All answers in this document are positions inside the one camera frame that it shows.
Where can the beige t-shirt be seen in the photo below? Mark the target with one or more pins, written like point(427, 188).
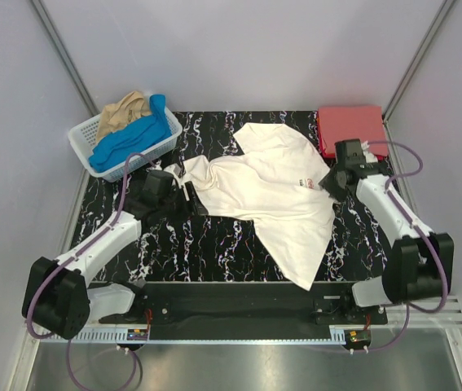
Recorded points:
point(116, 116)

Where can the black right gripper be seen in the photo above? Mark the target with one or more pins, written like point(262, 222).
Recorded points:
point(327, 182)

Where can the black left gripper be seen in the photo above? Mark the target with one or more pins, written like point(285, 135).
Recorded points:
point(183, 215)

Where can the white Coca-Cola t-shirt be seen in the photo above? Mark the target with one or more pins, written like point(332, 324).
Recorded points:
point(275, 185)

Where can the blue t-shirt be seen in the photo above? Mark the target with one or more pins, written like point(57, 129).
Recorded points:
point(137, 136)

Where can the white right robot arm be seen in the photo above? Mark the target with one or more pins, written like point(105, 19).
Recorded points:
point(420, 263)

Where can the folded pink t-shirt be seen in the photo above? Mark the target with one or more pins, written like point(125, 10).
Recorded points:
point(366, 110)

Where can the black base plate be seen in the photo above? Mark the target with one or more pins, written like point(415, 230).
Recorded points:
point(248, 305)

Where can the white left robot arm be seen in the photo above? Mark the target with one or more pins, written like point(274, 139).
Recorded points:
point(59, 299)

